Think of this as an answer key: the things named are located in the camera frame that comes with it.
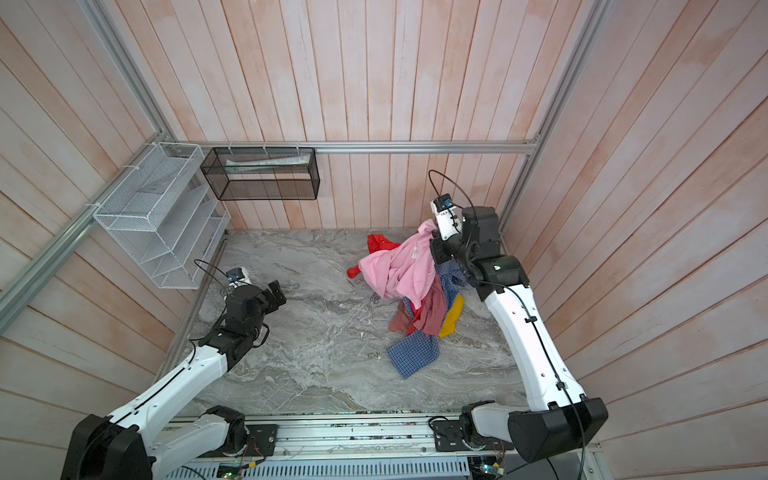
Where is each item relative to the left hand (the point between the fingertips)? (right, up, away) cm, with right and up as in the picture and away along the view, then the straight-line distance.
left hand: (266, 292), depth 84 cm
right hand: (+47, +17, -11) cm, 51 cm away
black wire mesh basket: (-9, +40, +20) cm, 46 cm away
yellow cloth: (+54, -11, +7) cm, 56 cm away
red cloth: (+32, +15, +4) cm, 35 cm away
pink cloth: (+40, +7, -5) cm, 41 cm away
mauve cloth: (+47, -7, -2) cm, 48 cm away
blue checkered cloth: (+45, -17, +3) cm, 49 cm away
